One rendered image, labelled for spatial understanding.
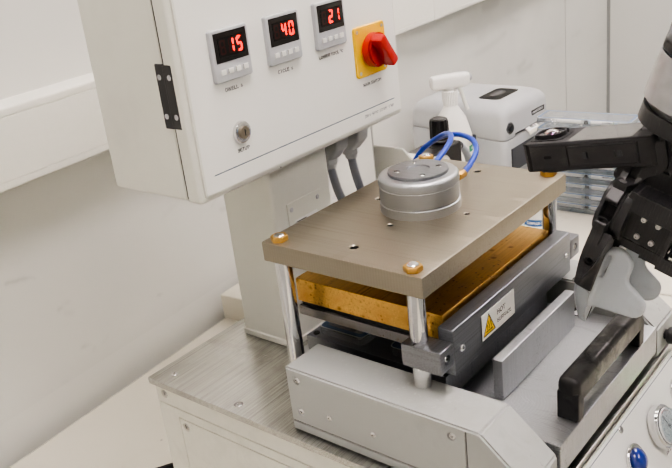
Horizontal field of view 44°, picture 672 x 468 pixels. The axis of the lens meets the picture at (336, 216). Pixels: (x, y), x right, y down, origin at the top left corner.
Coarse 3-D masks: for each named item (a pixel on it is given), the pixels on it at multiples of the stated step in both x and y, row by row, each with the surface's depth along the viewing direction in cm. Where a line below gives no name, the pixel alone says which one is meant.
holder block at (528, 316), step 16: (544, 304) 89; (528, 320) 86; (320, 336) 84; (512, 336) 84; (352, 352) 81; (368, 352) 80; (384, 352) 80; (496, 352) 82; (400, 368) 78; (464, 368) 77; (480, 368) 79; (448, 384) 75; (464, 384) 77
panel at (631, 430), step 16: (656, 384) 83; (640, 400) 80; (656, 400) 82; (624, 416) 78; (640, 416) 80; (624, 432) 77; (640, 432) 79; (608, 448) 75; (624, 448) 77; (656, 448) 80; (592, 464) 73; (608, 464) 74; (624, 464) 76; (656, 464) 79
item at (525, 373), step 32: (544, 320) 79; (576, 320) 86; (608, 320) 85; (512, 352) 74; (544, 352) 80; (576, 352) 80; (640, 352) 80; (480, 384) 77; (512, 384) 75; (544, 384) 76; (608, 384) 75; (544, 416) 72; (576, 448) 71
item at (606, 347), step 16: (624, 320) 77; (640, 320) 79; (608, 336) 75; (624, 336) 76; (640, 336) 80; (592, 352) 73; (608, 352) 73; (576, 368) 71; (592, 368) 71; (608, 368) 74; (560, 384) 70; (576, 384) 69; (592, 384) 71; (560, 400) 71; (576, 400) 69; (560, 416) 71; (576, 416) 70
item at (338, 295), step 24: (504, 240) 85; (528, 240) 84; (480, 264) 80; (504, 264) 80; (312, 288) 81; (336, 288) 79; (360, 288) 78; (456, 288) 76; (480, 288) 76; (312, 312) 82; (336, 312) 81; (360, 312) 78; (384, 312) 76; (432, 312) 73; (384, 336) 77; (408, 336) 75; (432, 336) 73
